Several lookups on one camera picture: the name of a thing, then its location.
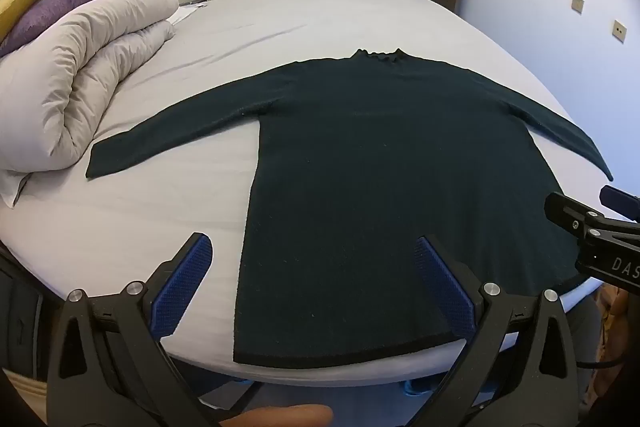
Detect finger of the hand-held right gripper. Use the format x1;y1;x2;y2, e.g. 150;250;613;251
544;192;603;239
599;185;640;224

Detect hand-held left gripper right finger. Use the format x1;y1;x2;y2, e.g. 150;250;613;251
412;234;593;427

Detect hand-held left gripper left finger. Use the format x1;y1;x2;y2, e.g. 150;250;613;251
46;232;251;427

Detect dark green sweater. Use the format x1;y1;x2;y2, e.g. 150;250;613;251
85;48;614;368

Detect dark bag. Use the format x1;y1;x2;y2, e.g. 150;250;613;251
0;247;48;380

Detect folded beige duvet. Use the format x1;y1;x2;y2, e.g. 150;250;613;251
0;0;180;208

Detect white papers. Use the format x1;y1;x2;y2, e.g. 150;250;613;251
170;2;208;26

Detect purple pillow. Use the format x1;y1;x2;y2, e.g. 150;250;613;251
0;0;118;58

